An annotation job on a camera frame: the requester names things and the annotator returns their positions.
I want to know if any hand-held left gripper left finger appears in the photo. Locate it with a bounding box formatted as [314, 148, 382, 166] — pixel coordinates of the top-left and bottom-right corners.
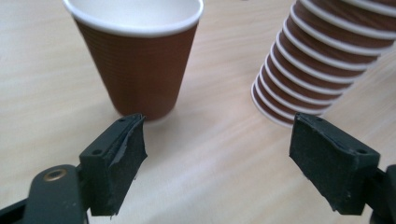
[78, 113, 149, 217]

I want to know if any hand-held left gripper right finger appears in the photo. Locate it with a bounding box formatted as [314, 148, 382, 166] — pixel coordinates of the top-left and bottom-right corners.
[289, 112, 381, 217]

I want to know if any stack of brown paper cups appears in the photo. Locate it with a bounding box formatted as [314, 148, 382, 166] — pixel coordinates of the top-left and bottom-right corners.
[250, 0, 396, 129]

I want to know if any single brown ribbed paper cup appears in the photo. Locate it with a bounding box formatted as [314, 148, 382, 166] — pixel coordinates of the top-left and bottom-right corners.
[61, 0, 205, 122]

